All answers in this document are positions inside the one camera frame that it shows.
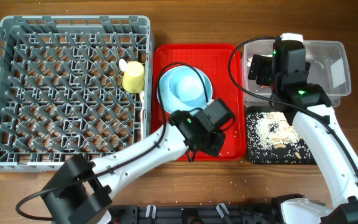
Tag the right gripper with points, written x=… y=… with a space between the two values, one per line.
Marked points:
x=265 y=64

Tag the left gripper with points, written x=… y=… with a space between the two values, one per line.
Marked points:
x=215 y=149

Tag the light blue bowl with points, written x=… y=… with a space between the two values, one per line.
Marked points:
x=185 y=84

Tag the light blue plate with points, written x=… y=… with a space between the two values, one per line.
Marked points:
x=172 y=104

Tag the white plastic fork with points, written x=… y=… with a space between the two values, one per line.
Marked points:
x=142 y=100

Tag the yellow plastic cup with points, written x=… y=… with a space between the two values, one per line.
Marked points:
x=134 y=77

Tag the white plastic spoon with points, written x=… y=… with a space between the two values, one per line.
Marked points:
x=123 y=65

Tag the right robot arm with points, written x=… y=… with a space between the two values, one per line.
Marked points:
x=308 y=109

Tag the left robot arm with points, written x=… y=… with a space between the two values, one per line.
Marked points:
x=81 y=191

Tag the grey dishwasher rack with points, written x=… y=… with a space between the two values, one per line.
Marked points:
x=61 y=90

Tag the red plastic tray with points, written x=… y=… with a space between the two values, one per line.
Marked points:
x=212 y=59

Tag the spilled rice and food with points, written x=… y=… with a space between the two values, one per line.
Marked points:
x=275 y=130

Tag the black tray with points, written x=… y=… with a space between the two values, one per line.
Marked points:
x=278 y=155

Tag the clear plastic bin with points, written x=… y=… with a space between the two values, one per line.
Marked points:
x=329 y=67

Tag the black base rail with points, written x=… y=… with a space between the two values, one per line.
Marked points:
x=224 y=213

